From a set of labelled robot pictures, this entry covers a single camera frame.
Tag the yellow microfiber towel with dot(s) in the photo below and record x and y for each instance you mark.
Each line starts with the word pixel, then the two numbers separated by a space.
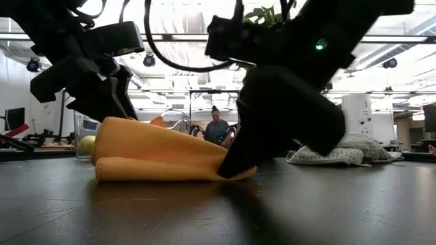
pixel 88 144

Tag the black ceiling camera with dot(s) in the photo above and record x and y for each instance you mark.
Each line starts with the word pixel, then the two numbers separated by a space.
pixel 390 63
pixel 149 60
pixel 33 64

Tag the person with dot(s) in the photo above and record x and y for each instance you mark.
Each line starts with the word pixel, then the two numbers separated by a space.
pixel 218 127

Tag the green potted plant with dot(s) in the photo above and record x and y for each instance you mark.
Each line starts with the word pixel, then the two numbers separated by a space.
pixel 265 17

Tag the light grey microfiber towel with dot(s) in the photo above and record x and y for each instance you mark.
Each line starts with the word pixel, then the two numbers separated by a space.
pixel 361 146

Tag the white cylindrical column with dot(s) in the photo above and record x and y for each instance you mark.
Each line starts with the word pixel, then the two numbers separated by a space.
pixel 357 112

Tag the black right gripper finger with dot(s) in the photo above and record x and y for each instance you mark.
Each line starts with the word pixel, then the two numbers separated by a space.
pixel 248 146
pixel 323 144

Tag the black overhead crossbar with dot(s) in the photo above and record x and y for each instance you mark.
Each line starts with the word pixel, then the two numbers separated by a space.
pixel 177 37

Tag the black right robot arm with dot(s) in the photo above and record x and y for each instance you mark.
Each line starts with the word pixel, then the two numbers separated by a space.
pixel 299 58

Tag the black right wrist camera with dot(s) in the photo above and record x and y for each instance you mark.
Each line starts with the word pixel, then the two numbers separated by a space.
pixel 225 37

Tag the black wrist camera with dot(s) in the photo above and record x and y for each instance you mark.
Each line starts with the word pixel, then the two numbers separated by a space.
pixel 116 39
pixel 225 37

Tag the clear plastic bin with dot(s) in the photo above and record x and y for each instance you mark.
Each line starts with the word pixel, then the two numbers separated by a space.
pixel 83 122

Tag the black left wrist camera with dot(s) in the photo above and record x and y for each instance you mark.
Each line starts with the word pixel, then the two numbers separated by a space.
pixel 116 39

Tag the orange microfiber towel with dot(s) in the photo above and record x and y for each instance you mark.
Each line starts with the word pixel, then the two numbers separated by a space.
pixel 153 149

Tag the red slanted object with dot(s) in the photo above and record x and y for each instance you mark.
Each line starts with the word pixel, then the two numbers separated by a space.
pixel 18 130

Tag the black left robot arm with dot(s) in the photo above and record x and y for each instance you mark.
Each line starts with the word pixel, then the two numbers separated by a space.
pixel 41 27

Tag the black background stand pole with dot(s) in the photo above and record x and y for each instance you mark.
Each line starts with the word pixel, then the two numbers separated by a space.
pixel 62 112

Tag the black computer monitor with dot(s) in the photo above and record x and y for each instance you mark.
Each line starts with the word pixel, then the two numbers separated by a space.
pixel 15 119
pixel 430 119

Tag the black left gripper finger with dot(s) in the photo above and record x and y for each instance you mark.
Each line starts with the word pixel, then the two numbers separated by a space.
pixel 126 98
pixel 102 110

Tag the black background robot arm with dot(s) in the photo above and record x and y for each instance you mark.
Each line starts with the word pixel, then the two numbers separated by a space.
pixel 44 137

